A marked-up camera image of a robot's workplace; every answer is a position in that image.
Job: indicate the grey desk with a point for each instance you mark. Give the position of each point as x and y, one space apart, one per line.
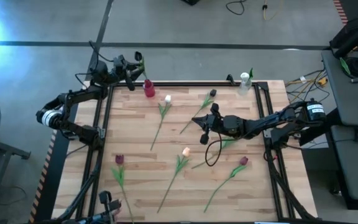
337 93

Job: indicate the black floor object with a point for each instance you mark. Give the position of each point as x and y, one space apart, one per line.
190 2

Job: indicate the black metal beam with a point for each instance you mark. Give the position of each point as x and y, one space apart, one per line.
356 39

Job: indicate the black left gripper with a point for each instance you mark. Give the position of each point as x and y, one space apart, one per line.
120 69

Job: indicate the yellow power plug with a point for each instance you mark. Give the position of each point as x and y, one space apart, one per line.
322 81

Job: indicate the black handheld device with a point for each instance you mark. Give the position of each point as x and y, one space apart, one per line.
106 197

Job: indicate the clear glass vase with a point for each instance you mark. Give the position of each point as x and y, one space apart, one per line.
244 88

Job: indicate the red glass vase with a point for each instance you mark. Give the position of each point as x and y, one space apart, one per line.
149 91

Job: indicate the hazard-striped black floor mat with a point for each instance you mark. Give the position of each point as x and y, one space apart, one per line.
53 186
342 12

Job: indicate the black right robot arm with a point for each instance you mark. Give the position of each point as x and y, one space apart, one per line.
278 119

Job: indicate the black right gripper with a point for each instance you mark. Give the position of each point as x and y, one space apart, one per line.
218 126

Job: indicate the black artificial tulip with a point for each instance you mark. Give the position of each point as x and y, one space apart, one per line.
138 56
212 92

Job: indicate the grey bench table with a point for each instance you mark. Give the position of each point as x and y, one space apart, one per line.
356 168

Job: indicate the black aluminium table frame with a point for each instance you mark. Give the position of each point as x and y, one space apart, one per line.
191 84

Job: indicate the dark red artificial tulip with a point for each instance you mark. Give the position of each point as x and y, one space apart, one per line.
244 160
119 159

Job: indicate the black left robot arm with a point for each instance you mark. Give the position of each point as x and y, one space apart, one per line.
73 96

